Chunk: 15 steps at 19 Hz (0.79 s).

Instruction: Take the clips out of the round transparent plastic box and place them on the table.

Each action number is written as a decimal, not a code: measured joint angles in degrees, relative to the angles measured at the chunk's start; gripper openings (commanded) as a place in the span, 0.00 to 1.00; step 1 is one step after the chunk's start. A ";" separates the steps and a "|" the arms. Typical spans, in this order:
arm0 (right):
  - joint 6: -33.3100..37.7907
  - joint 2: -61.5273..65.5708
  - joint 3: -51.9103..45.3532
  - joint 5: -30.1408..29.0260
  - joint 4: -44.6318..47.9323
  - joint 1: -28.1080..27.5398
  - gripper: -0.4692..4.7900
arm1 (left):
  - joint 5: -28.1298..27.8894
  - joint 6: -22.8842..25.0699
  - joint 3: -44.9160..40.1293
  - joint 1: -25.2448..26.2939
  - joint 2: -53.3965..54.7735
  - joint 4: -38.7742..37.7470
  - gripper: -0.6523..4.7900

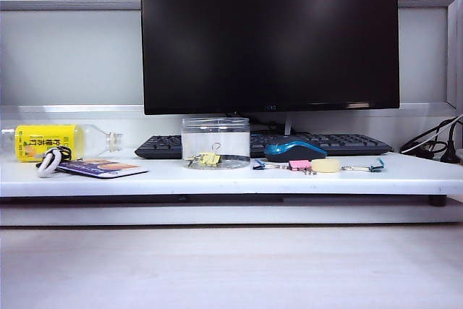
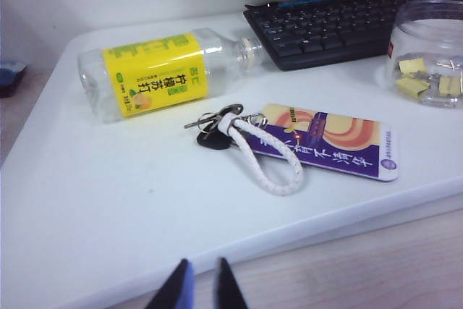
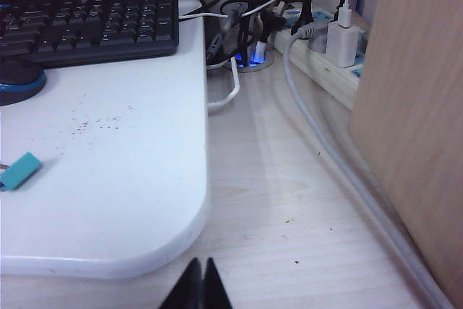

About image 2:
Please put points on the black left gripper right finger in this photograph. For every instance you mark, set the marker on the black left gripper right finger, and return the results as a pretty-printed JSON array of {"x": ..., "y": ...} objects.
[{"x": 228, "y": 287}]

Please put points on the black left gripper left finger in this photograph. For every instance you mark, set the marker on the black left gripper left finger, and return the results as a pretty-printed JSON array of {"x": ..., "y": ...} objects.
[{"x": 177, "y": 291}]

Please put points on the round transparent plastic jar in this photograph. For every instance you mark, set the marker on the round transparent plastic jar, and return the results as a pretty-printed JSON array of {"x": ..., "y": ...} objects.
[{"x": 427, "y": 41}]

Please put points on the white desk riser board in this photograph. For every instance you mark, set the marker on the white desk riser board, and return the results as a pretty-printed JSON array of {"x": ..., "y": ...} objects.
[{"x": 108, "y": 197}]

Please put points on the black key head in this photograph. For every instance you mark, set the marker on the black key head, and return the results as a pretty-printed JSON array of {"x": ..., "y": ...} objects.
[{"x": 213, "y": 142}]

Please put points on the purple orange card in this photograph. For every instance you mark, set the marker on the purple orange card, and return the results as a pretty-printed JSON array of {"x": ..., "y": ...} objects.
[{"x": 343, "y": 142}]

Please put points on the clear bottle yellow label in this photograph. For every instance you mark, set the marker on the clear bottle yellow label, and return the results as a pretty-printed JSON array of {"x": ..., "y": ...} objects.
[{"x": 155, "y": 70}]

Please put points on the dark blue object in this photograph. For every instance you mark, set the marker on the dark blue object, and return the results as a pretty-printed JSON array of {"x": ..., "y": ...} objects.
[{"x": 11, "y": 77}]

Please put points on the black keyboard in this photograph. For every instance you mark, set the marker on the black keyboard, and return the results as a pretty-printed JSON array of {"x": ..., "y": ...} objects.
[{"x": 325, "y": 30}]

